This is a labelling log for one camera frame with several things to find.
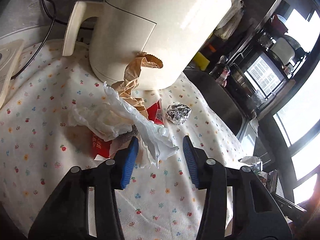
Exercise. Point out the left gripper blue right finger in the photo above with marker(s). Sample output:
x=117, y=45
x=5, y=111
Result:
x=189, y=154

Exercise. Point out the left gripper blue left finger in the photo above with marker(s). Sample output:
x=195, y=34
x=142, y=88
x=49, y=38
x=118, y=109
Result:
x=128, y=161

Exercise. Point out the white plastic wrapper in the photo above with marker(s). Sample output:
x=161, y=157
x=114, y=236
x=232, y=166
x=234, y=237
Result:
x=116, y=117

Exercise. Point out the red snack wrapper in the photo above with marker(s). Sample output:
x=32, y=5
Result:
x=102, y=150

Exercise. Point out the small crumpled foil wrapper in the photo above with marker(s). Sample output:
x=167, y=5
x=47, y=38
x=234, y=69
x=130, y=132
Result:
x=177, y=113

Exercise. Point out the stainless steel sink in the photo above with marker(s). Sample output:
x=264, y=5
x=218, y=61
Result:
x=219, y=101

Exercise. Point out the pink faucet attachment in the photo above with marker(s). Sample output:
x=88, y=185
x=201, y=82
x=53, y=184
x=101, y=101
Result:
x=222, y=74

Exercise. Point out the yellow sponge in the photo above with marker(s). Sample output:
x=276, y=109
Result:
x=201, y=61

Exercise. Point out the floral white tablecloth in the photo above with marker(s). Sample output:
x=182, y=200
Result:
x=38, y=146

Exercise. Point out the crumpled brown paper scrap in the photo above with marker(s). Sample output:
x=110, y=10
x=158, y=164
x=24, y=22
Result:
x=131, y=79

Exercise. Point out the black dish rack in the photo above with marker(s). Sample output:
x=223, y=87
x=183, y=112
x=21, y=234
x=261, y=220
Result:
x=263, y=55

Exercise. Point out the hanging cloth bags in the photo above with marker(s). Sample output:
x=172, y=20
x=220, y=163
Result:
x=230, y=12

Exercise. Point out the cream air fryer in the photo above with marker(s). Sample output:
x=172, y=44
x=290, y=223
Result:
x=171, y=30

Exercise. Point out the cream kettle base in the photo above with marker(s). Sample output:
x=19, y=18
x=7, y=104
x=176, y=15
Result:
x=10, y=53

